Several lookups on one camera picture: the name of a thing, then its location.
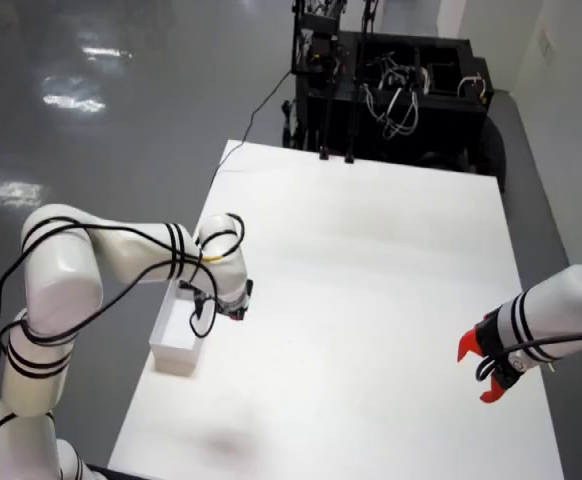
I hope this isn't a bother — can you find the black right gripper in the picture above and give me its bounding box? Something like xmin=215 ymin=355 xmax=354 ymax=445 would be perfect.
xmin=457 ymin=307 xmax=527 ymax=404

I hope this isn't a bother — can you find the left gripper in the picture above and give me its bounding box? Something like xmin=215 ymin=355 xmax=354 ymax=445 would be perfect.
xmin=219 ymin=278 xmax=256 ymax=323

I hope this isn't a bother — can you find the white rectangular bin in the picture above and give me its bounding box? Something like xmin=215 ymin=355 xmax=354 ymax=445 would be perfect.
xmin=149 ymin=280 xmax=207 ymax=377

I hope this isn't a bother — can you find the black stand pole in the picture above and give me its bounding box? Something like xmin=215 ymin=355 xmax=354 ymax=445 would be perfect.
xmin=318 ymin=84 xmax=331 ymax=162
xmin=343 ymin=49 xmax=358 ymax=166

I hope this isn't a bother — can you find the black equipment cart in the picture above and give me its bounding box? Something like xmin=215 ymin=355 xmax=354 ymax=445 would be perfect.
xmin=281 ymin=29 xmax=510 ymax=191

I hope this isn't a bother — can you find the black equipment rack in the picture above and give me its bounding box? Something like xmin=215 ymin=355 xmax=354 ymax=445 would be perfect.
xmin=290 ymin=0 xmax=387 ymax=77

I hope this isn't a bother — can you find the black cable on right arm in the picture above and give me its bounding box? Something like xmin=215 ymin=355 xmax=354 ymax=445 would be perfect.
xmin=475 ymin=269 xmax=582 ymax=386

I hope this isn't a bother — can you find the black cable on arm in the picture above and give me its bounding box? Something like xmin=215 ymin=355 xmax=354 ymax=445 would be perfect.
xmin=0 ymin=213 xmax=246 ymax=416
xmin=475 ymin=269 xmax=582 ymax=386

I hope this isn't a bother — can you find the thin black floor cable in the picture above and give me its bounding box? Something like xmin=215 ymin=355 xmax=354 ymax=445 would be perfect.
xmin=209 ymin=69 xmax=295 ymax=189

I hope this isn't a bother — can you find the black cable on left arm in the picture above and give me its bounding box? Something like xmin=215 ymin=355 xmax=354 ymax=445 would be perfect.
xmin=0 ymin=213 xmax=246 ymax=416

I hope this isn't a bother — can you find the white cable bundle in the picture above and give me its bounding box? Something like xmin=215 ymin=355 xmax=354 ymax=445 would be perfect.
xmin=363 ymin=57 xmax=425 ymax=141

